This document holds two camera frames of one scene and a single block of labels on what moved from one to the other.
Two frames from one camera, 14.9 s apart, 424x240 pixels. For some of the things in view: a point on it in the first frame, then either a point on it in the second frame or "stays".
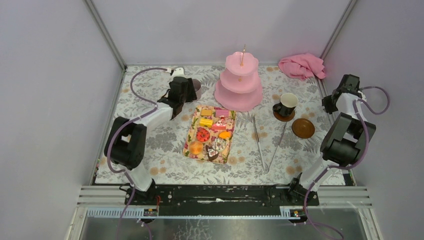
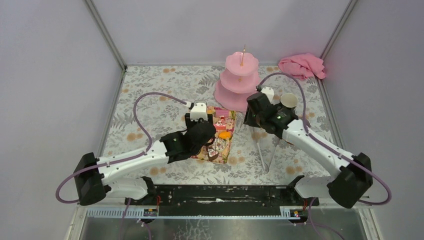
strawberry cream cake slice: [220, 124] stays
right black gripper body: [328, 105] to [252, 120]
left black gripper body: [185, 92] to [197, 124]
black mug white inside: [288, 103] stays
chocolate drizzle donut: [219, 144] stays
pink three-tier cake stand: [240, 88] stays
